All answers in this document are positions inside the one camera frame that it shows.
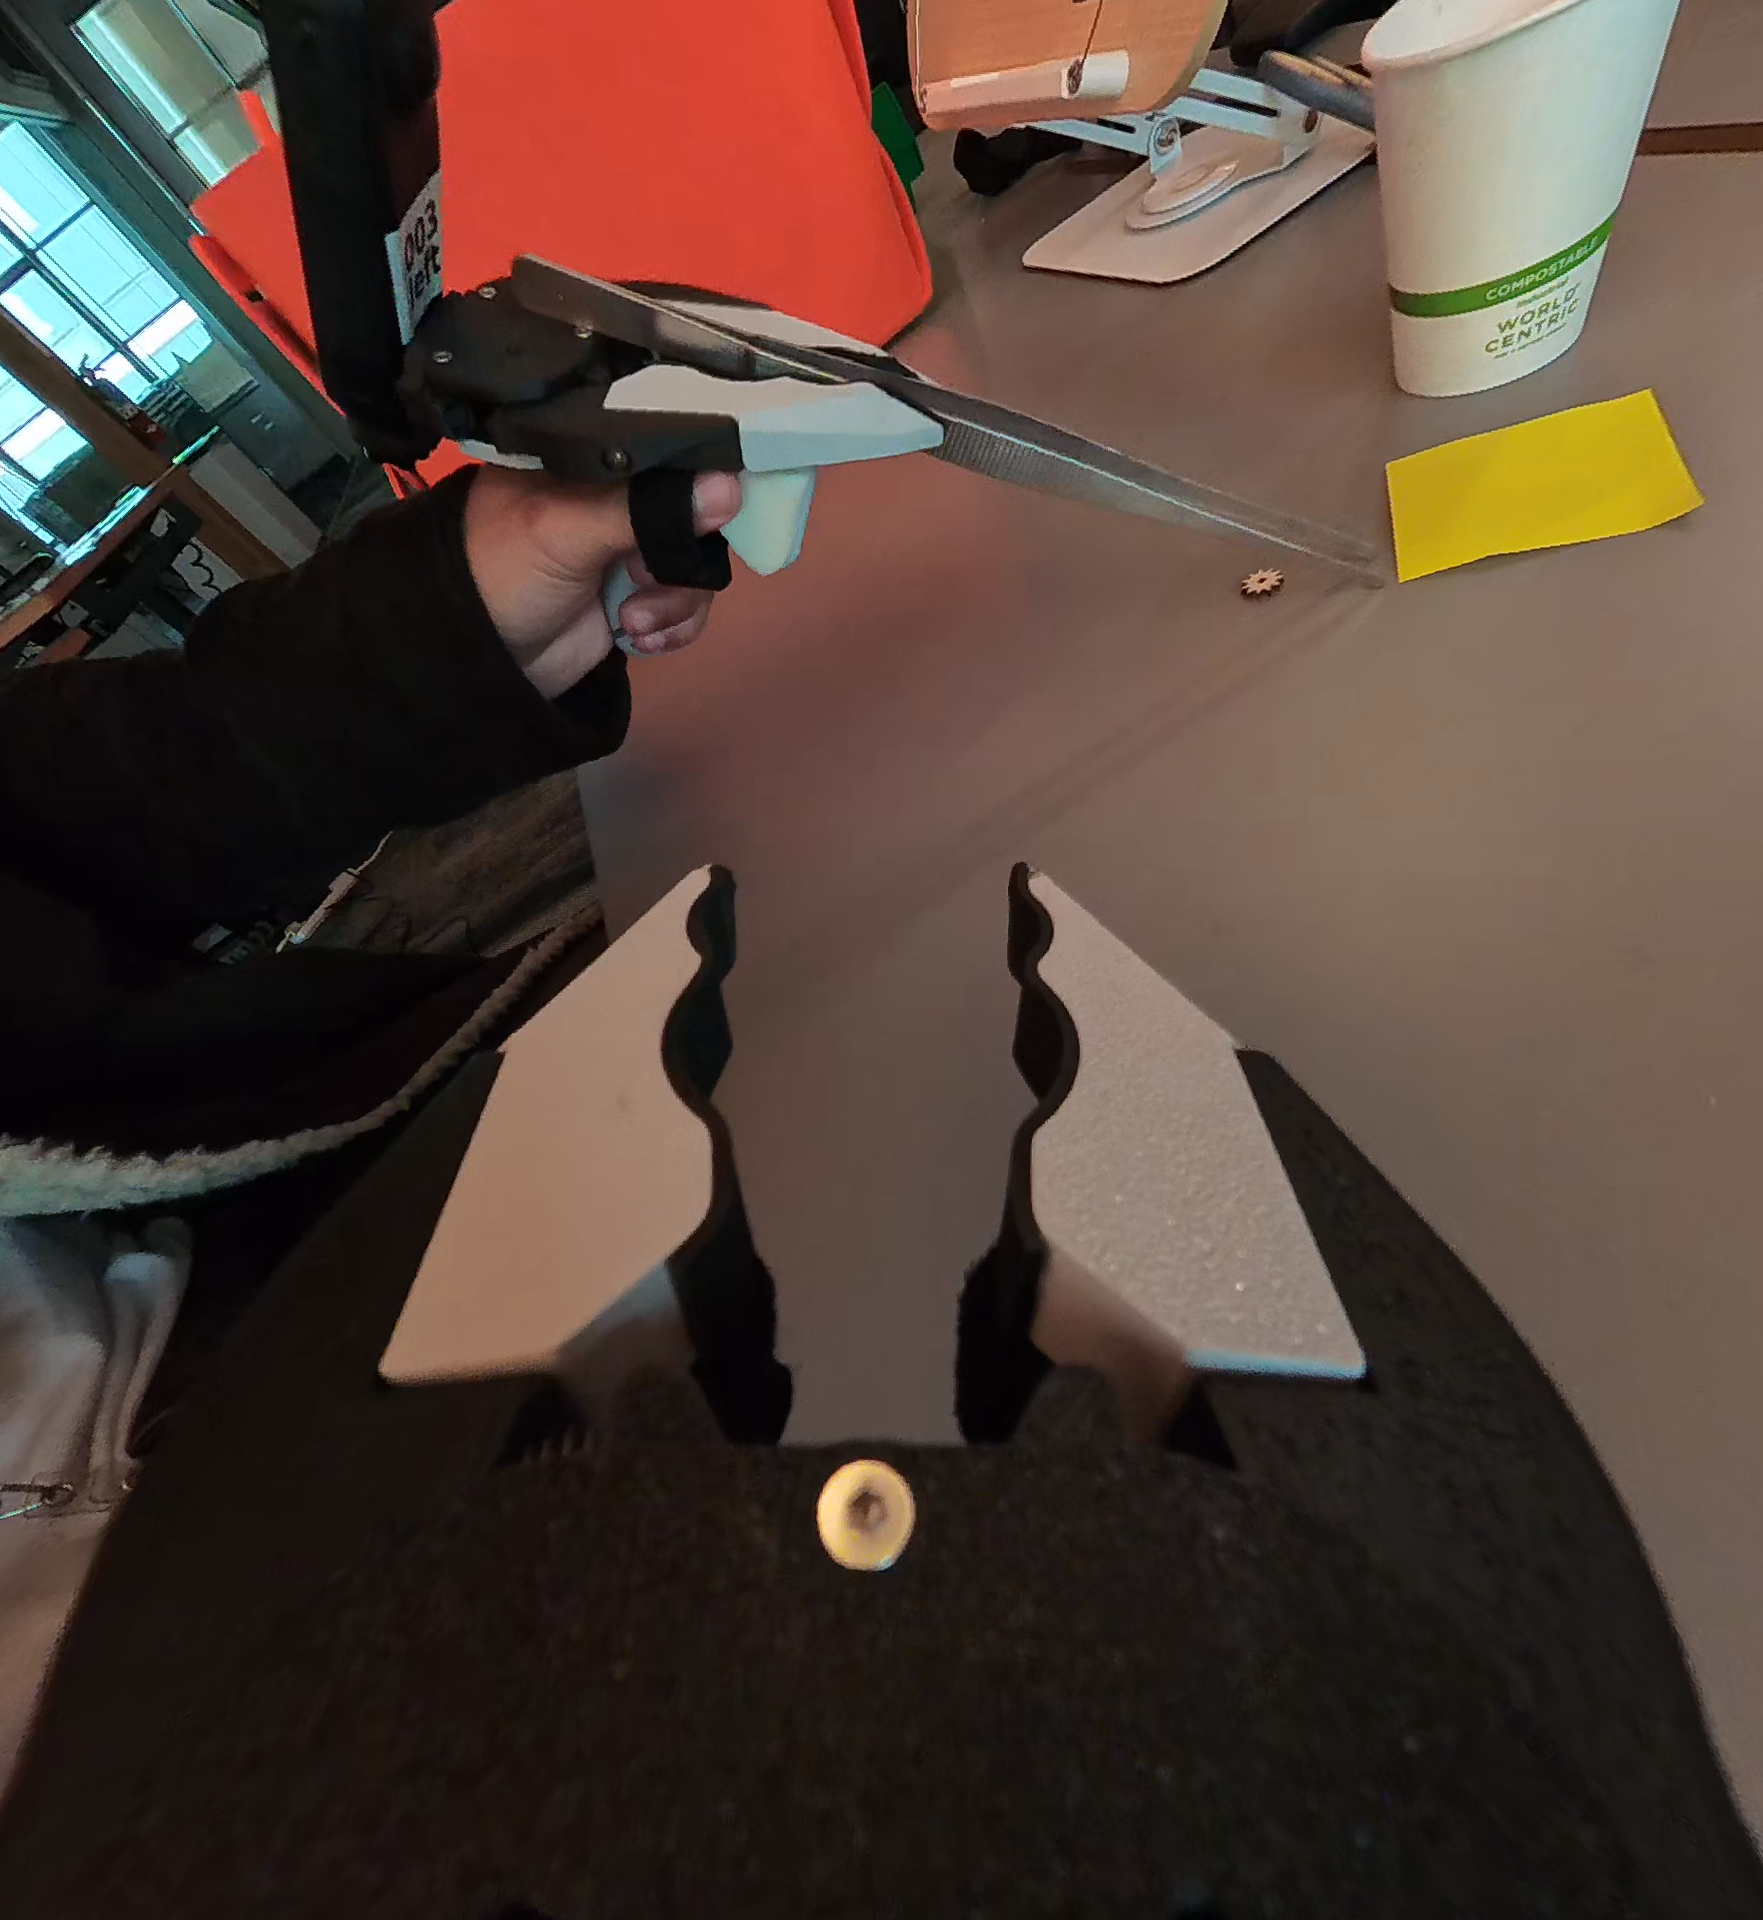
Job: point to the small wooden gear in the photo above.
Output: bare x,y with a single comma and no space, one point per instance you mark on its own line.
1260,582

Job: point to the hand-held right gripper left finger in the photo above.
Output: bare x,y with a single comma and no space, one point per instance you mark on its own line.
564,1185

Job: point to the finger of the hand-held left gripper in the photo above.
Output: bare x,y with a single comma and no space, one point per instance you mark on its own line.
821,420
821,333

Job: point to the grey desk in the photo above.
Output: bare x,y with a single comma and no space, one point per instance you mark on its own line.
1420,900

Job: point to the green bin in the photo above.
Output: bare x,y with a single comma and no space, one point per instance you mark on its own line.
896,150

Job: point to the grey yellow scissors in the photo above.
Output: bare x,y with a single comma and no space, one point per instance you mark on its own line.
1315,87

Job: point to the person's left forearm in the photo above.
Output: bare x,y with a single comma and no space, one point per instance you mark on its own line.
220,781

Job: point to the person's left hand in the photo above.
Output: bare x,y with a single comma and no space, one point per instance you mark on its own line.
550,569

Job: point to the yellow sticky note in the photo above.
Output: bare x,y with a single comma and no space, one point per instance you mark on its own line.
1542,488

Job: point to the white paper cup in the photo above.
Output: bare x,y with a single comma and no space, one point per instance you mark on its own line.
1494,180

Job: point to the person's dark jacket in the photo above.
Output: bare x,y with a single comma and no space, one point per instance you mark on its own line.
41,1350

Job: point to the orange felt bag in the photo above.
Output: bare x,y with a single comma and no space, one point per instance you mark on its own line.
669,150

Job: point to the wooden tablet stand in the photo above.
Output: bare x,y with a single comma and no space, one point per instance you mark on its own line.
1196,197

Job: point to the metal tweezers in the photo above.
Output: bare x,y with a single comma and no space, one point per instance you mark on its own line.
1121,480

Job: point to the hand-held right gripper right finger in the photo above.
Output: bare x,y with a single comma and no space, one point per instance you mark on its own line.
1181,1185

